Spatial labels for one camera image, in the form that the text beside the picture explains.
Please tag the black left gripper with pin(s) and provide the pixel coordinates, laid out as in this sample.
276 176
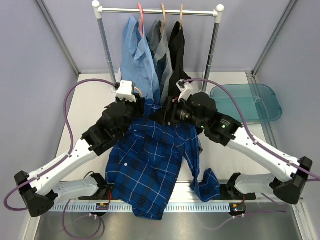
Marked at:
139 106

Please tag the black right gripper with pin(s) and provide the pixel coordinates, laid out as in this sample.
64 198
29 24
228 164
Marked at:
169 112

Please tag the blue plaid shirt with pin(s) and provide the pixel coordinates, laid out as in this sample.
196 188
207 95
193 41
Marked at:
145 164

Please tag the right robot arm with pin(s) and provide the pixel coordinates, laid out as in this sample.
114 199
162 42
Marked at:
287 174

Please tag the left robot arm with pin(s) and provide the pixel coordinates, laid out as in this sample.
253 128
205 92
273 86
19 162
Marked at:
45 187

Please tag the light blue shirt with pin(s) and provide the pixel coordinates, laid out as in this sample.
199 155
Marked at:
137 64

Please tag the grey shirt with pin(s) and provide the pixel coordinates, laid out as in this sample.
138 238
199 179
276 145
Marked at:
159 46

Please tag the black shirt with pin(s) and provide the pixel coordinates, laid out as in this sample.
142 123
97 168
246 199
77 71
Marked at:
177 49

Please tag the pink plastic hanger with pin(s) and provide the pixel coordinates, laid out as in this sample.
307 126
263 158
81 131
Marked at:
141 21

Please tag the beige hanger with grey shirt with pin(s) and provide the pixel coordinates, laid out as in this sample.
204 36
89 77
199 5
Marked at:
164 19

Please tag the beige hanger with black shirt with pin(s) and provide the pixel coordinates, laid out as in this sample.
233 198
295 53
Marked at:
181 17

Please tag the teal transparent plastic tray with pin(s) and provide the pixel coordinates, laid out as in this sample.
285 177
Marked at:
257 102

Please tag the white and chrome clothes rack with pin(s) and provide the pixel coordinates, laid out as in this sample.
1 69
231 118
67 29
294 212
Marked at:
217 14

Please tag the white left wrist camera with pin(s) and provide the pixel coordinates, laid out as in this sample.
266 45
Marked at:
124 91

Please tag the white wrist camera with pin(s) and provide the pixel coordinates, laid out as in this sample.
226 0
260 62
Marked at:
185 88
124 91

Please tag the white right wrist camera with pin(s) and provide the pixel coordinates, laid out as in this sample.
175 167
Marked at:
185 88

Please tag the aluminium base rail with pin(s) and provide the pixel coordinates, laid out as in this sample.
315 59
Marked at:
182 192

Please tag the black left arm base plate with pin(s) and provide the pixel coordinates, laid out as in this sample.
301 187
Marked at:
101 194

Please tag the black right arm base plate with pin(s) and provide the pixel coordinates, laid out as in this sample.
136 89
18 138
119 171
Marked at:
228 193

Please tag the light blue slotted cable duct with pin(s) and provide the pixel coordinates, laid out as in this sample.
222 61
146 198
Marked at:
121 207

